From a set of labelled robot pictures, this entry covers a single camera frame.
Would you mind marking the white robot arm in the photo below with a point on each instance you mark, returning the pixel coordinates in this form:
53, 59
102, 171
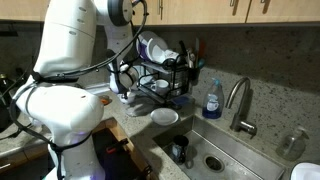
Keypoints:
79, 36

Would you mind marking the white mug lower rack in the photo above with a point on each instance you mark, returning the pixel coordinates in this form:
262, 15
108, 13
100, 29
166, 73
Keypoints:
160, 87

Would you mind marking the black two-tier dish rack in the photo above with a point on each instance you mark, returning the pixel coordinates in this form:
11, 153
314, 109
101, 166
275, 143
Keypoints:
176, 74

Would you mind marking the blue sponge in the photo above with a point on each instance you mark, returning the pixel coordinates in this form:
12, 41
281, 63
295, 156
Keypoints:
180, 101

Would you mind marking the white mug with red label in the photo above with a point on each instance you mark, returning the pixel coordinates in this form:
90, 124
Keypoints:
170, 57

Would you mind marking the white plate upright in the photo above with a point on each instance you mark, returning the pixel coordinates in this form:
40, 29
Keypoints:
156, 48

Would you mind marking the utensil holder with utensils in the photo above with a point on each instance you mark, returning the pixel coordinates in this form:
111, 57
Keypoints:
193, 60

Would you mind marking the large white plate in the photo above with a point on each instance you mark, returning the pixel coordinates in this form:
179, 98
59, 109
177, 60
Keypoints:
141, 44

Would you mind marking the blue dish soap bottle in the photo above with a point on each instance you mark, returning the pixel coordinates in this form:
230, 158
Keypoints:
213, 102

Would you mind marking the small orange dish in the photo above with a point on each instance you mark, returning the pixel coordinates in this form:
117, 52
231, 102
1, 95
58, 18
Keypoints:
105, 100

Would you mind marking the black mug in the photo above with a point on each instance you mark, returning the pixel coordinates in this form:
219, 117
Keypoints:
179, 148

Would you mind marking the wooden upper cabinets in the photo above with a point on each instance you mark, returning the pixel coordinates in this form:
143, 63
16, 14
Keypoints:
189, 12

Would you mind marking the stainless steel sink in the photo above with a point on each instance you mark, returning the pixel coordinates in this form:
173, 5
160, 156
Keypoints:
214, 155

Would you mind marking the metal kitchen faucet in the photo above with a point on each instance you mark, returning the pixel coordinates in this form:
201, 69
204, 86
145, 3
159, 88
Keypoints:
239, 122

